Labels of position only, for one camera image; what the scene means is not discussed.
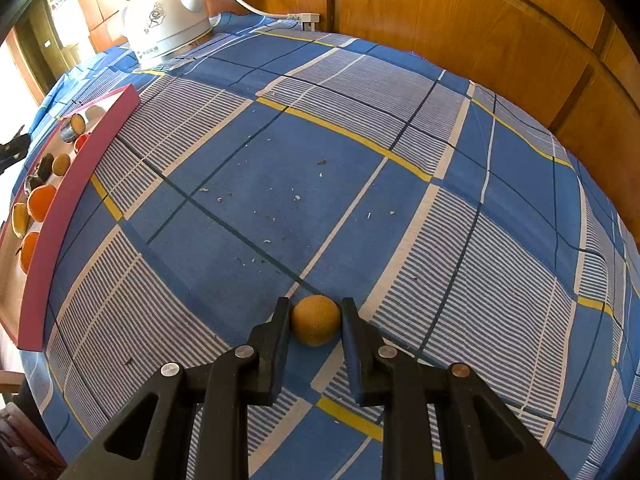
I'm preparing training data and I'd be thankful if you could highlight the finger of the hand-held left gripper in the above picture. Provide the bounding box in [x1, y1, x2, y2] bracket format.
[0, 127, 29, 172]

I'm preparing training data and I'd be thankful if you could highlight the white ceramic electric kettle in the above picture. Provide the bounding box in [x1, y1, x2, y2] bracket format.
[121, 0, 211, 58]

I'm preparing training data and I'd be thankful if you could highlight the pink-edged white cardboard box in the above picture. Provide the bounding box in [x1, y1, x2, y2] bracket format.
[0, 85, 140, 352]

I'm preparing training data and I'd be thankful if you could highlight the wooden door with glass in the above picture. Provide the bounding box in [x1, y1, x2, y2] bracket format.
[15, 0, 96, 106]

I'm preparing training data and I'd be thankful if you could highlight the blue checked tablecloth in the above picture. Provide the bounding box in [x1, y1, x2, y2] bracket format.
[20, 10, 640, 480]

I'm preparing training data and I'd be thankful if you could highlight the wooden wardrobe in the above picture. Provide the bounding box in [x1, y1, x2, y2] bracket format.
[67, 0, 640, 196]

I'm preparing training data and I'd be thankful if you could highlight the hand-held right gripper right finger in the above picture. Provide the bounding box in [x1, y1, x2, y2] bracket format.
[341, 297, 571, 480]

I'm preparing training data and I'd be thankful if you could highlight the orange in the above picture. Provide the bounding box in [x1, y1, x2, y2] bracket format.
[20, 232, 42, 273]
[27, 185, 58, 222]

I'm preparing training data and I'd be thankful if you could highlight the small metal cup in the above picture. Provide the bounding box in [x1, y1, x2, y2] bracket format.
[60, 112, 86, 142]

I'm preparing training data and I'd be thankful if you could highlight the wooden chair with cushion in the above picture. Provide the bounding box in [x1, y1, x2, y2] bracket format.
[0, 370, 66, 466]

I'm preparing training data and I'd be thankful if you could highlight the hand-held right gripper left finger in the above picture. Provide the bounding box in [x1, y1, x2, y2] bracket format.
[57, 297, 292, 480]

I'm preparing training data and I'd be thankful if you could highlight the yellow fruit wedge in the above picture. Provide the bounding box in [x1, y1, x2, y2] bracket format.
[11, 202, 30, 238]

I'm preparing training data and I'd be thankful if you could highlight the silver kettle base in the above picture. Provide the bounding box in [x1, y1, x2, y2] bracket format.
[135, 30, 213, 70]

